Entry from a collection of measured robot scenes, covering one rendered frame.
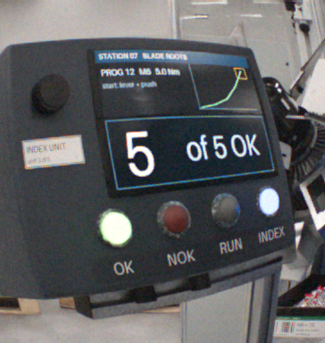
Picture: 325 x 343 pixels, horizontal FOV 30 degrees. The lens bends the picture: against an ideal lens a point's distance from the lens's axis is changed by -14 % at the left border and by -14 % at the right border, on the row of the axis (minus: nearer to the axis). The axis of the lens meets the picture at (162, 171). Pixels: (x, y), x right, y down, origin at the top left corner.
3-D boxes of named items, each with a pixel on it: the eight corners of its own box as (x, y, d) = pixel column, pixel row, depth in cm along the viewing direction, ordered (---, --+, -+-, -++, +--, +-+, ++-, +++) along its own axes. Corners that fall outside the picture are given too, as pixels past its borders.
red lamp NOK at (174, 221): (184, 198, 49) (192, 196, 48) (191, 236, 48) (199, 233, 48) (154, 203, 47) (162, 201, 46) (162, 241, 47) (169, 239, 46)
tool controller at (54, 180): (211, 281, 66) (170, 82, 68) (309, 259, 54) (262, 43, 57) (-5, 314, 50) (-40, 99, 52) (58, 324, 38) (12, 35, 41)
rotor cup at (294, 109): (270, 118, 144) (237, 79, 137) (315, 104, 134) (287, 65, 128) (261, 169, 136) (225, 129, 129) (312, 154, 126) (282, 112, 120)
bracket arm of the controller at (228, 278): (263, 268, 67) (265, 242, 67) (282, 271, 65) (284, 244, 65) (75, 312, 53) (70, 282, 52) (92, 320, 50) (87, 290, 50)
